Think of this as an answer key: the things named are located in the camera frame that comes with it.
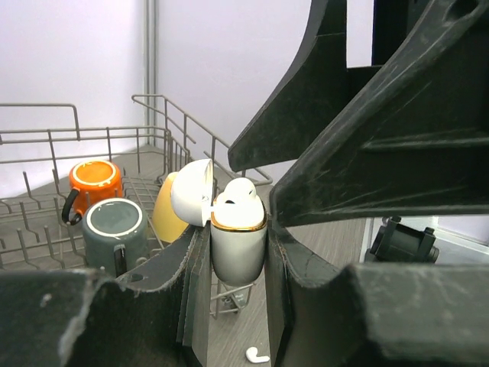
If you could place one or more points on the yellow mug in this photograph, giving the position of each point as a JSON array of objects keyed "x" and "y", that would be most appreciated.
[{"x": 167, "y": 225}]

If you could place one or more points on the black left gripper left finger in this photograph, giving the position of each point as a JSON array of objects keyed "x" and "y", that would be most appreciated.
[{"x": 154, "y": 315}]

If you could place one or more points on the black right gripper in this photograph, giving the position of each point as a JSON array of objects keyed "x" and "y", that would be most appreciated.
[{"x": 412, "y": 142}]

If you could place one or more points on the white earbud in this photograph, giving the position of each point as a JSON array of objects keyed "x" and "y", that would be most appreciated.
[
  {"x": 240, "y": 190},
  {"x": 252, "y": 355}
]

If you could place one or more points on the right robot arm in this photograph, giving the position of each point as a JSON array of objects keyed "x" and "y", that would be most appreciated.
[{"x": 403, "y": 241}]

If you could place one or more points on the orange mug black handle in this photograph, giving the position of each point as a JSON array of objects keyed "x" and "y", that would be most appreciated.
[{"x": 90, "y": 182}]

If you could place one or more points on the grey mug black handle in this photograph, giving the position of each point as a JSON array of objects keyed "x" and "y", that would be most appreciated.
[{"x": 115, "y": 233}]

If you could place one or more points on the left aluminium frame post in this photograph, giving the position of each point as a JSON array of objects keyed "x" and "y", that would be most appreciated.
[{"x": 151, "y": 33}]

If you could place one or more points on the grey wire dish rack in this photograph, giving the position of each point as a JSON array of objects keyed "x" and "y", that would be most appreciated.
[{"x": 35, "y": 167}]

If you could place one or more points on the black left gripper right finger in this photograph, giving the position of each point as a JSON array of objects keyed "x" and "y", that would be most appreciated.
[{"x": 374, "y": 313}]

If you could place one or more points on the white earbud case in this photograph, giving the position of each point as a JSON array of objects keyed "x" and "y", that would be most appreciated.
[{"x": 237, "y": 231}]

